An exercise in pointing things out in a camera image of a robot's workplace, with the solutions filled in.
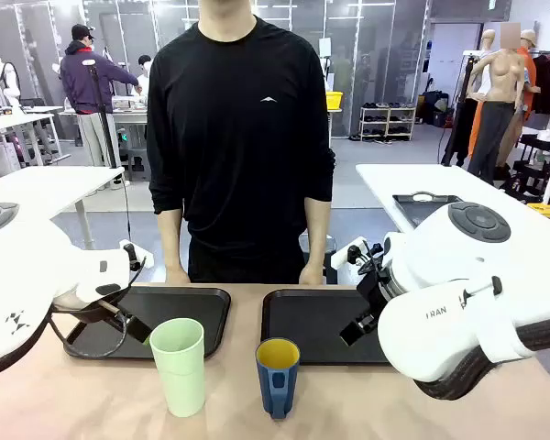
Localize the person's right forearm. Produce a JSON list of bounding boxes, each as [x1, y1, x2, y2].
[[157, 208, 185, 271]]

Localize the person's left forearm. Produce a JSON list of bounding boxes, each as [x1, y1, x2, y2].
[[303, 197, 334, 270]]

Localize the mannequin in dark trousers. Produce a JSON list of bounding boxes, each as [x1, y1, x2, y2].
[[467, 29, 543, 160]]

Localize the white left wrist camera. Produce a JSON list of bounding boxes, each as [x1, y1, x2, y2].
[[118, 238, 155, 270]]

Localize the black plastic tray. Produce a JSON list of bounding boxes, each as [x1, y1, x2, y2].
[[62, 287, 232, 360], [260, 288, 391, 367]]

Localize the person's right hand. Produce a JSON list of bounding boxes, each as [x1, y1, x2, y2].
[[165, 266, 192, 285]]

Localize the person in purple jacket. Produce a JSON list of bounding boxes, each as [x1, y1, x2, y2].
[[59, 23, 141, 169]]

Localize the bare tan mannequin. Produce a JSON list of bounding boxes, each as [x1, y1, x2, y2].
[[467, 22, 531, 184]]

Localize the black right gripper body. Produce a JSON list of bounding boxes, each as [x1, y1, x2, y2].
[[355, 267, 394, 318]]

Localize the person in black shirt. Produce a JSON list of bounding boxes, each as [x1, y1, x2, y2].
[[146, 0, 336, 284]]

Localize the white shoe rack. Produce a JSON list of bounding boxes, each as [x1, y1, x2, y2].
[[359, 103, 417, 142]]

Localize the black tray with handle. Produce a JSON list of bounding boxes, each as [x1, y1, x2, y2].
[[391, 193, 464, 229]]

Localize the tall light green cup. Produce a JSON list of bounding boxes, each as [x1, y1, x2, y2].
[[148, 317, 206, 418]]

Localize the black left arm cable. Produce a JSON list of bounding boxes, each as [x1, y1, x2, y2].
[[49, 256, 148, 359]]

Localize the person in white shirt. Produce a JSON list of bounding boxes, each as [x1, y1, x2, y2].
[[135, 54, 153, 100]]

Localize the person's left hand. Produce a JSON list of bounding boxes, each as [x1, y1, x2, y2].
[[298, 263, 325, 286]]

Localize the black tripod pole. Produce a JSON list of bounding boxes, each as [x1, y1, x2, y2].
[[82, 59, 120, 169]]

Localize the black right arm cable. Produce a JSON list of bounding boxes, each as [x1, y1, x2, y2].
[[414, 315, 550, 402]]

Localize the blue cup yellow inside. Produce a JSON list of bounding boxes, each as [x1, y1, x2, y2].
[[255, 337, 301, 421]]

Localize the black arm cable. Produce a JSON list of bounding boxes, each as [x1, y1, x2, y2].
[[414, 315, 550, 402], [49, 256, 148, 359]]

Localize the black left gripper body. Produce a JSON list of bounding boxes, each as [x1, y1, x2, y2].
[[52, 286, 130, 326]]

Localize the white side table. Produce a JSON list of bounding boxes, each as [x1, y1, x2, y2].
[[356, 163, 550, 239], [0, 165, 126, 251]]

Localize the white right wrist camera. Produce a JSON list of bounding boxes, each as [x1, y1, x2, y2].
[[329, 236, 372, 270]]

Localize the black wire cart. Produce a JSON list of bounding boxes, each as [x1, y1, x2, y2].
[[503, 132, 550, 203]]

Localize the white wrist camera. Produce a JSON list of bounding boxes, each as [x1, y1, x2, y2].
[[118, 238, 155, 270], [329, 236, 372, 270]]

